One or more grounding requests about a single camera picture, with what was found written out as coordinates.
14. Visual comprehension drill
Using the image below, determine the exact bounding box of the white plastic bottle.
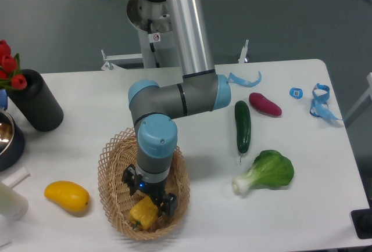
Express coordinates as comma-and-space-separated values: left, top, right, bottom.
1, 182, 28, 220

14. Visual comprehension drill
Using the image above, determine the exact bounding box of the black metal pot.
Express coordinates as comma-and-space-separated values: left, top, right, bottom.
1, 109, 25, 171

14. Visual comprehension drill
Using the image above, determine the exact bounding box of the green bok choy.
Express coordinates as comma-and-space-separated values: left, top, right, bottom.
232, 150, 295, 195

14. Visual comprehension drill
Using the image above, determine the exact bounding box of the black device at edge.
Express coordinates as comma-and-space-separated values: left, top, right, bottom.
351, 208, 371, 239

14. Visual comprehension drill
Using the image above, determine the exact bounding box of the yellow mango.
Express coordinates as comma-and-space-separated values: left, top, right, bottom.
44, 181, 90, 213

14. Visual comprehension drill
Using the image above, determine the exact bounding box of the curved blue tape strip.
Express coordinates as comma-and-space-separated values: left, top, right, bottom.
227, 71, 262, 88

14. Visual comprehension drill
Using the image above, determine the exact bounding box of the dark green cucumber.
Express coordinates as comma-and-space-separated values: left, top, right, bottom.
234, 100, 252, 161

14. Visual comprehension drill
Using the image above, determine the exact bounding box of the black cylindrical vase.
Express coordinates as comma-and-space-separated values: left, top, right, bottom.
6, 69, 64, 132

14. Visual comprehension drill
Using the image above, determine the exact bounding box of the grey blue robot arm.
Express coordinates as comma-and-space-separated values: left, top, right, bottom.
122, 0, 231, 216

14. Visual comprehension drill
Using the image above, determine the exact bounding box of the woven wicker basket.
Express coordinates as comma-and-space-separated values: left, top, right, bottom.
98, 128, 190, 240

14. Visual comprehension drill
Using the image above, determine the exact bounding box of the purple sweet potato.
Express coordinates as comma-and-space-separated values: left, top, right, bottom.
249, 92, 282, 117

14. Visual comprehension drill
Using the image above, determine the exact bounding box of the red tulip bouquet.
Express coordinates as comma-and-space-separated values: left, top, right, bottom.
1, 39, 27, 91

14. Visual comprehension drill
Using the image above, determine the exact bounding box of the yellow bell pepper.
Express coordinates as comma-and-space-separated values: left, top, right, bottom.
128, 196, 159, 230

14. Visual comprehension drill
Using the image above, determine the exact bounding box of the white metal base frame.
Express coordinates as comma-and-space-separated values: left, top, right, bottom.
101, 39, 249, 70

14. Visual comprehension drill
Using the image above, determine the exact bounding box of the crumpled blue ribbon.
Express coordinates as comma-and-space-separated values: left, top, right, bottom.
309, 83, 342, 121

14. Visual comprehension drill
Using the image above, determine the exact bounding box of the round blue sticker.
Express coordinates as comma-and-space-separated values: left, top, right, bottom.
289, 88, 303, 99

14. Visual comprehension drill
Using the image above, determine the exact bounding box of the white paper box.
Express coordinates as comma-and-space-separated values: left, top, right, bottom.
1, 167, 31, 188

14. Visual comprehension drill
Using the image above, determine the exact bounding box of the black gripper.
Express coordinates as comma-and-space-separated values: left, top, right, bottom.
121, 164, 178, 216

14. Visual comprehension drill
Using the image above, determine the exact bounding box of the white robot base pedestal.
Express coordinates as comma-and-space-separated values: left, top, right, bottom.
127, 0, 181, 69

